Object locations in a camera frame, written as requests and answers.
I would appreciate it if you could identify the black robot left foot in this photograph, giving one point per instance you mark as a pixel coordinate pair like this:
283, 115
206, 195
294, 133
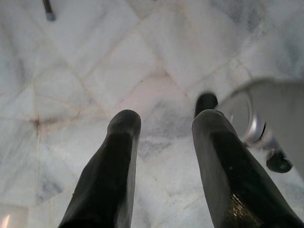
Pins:
206, 104

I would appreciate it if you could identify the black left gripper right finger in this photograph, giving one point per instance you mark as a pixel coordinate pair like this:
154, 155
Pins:
232, 185

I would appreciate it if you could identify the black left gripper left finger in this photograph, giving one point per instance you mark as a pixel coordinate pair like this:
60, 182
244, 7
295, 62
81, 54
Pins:
107, 178

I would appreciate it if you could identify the marble top folding table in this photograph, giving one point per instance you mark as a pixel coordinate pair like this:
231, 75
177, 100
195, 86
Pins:
48, 10

